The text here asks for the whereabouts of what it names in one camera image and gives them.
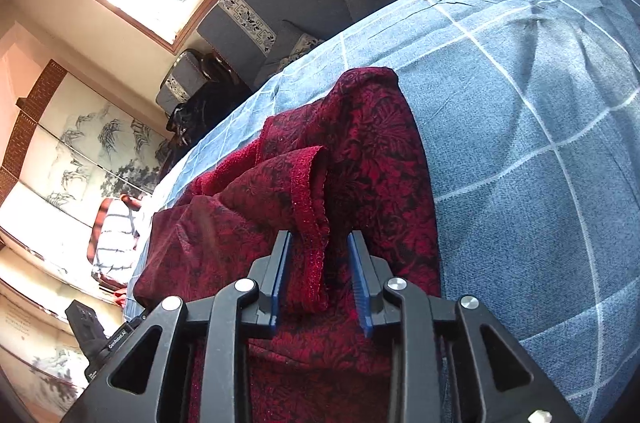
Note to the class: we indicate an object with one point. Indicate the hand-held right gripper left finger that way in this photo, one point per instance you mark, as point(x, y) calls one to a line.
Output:
point(281, 288)

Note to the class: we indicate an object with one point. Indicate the grey patterned cushion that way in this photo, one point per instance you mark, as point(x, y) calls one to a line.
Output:
point(295, 43)

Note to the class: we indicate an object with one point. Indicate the black bag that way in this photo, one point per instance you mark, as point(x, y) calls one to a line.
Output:
point(210, 103)

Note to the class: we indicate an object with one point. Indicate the red white striped pillow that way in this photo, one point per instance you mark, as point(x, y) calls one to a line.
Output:
point(115, 243)

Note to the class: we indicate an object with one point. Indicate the blue checked bed sheet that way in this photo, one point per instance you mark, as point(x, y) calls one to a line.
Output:
point(525, 128)

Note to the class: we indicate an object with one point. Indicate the grey patterned sofa armrest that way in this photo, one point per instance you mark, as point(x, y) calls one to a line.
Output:
point(175, 85)

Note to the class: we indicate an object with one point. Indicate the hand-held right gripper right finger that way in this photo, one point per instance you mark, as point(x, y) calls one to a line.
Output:
point(361, 293)

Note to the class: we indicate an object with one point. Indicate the landscape wall mural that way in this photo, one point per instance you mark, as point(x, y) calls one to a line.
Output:
point(90, 138)

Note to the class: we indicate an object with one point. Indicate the red patterned garment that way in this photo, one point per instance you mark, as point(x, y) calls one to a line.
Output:
point(360, 153)

